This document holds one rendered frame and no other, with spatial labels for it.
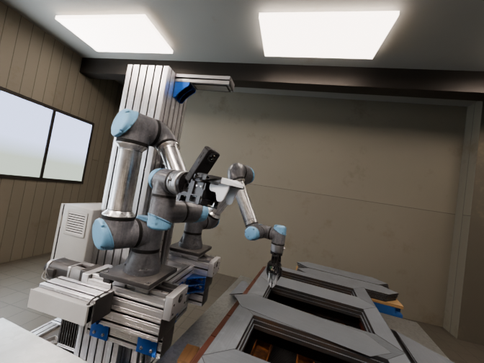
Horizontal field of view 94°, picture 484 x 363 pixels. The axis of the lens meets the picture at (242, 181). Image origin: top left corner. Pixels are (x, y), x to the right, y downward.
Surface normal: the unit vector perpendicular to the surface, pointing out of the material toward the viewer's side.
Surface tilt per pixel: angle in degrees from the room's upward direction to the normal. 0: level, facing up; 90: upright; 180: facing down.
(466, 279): 90
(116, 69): 90
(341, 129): 90
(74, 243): 90
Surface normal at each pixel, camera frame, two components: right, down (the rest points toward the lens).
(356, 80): -0.20, -0.07
